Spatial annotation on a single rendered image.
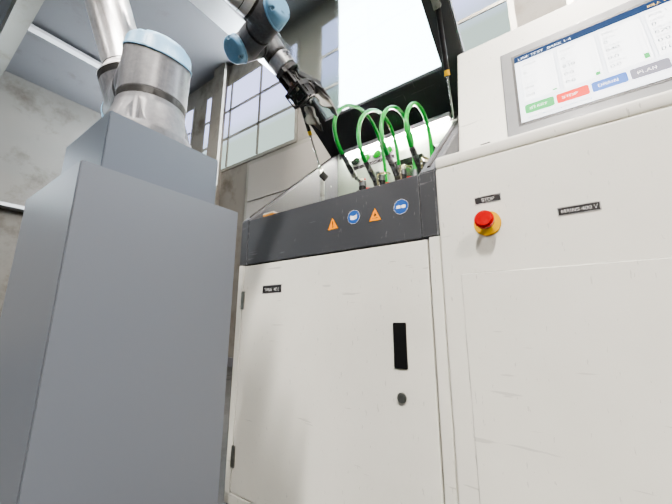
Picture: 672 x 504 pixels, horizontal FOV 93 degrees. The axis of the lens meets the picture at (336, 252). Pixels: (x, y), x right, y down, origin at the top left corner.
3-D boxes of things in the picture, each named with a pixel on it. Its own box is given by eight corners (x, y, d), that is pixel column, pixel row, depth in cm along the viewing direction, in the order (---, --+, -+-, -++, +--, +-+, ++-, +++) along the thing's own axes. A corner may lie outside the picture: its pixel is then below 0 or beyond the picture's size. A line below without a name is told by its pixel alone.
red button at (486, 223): (470, 233, 63) (468, 208, 64) (475, 237, 66) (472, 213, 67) (499, 229, 60) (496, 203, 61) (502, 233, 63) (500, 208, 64)
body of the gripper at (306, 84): (295, 112, 103) (271, 80, 100) (308, 107, 109) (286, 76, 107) (309, 95, 98) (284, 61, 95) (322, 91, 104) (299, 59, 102)
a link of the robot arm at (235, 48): (235, 19, 83) (262, 15, 90) (216, 44, 91) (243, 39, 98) (252, 49, 86) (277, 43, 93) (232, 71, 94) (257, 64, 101)
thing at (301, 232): (246, 264, 108) (249, 220, 112) (256, 266, 112) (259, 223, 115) (421, 238, 73) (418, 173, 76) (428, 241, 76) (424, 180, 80)
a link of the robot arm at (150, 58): (122, 71, 51) (133, 3, 54) (105, 109, 61) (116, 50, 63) (197, 105, 59) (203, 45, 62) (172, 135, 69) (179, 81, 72)
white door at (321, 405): (227, 492, 94) (242, 266, 109) (233, 489, 96) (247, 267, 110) (448, 604, 57) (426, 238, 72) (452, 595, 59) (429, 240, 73)
